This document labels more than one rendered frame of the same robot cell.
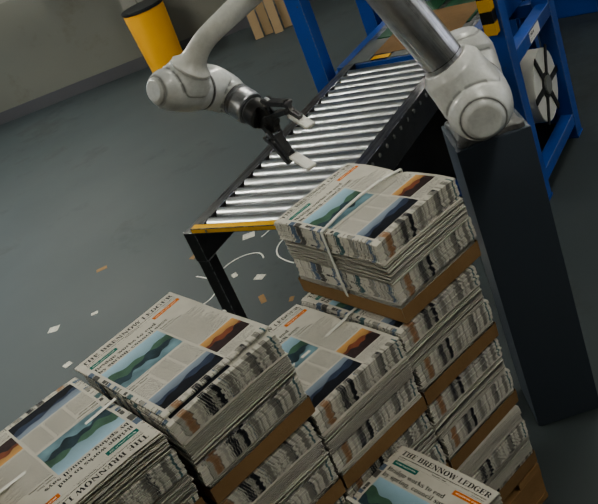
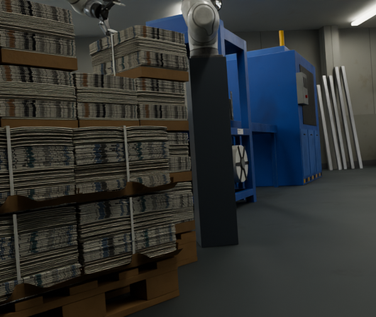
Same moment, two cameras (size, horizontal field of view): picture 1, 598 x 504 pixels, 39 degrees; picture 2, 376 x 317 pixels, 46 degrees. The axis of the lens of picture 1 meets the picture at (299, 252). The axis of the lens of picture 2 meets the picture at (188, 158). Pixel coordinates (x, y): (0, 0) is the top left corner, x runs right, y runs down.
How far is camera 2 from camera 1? 1.50 m
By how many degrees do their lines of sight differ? 31
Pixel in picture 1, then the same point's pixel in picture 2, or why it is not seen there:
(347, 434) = (90, 99)
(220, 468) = (12, 44)
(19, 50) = not seen: outside the picture
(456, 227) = (179, 55)
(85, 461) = not seen: outside the picture
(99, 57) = not seen: hidden behind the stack
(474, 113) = (200, 9)
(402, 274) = (146, 50)
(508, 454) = (178, 207)
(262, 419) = (47, 44)
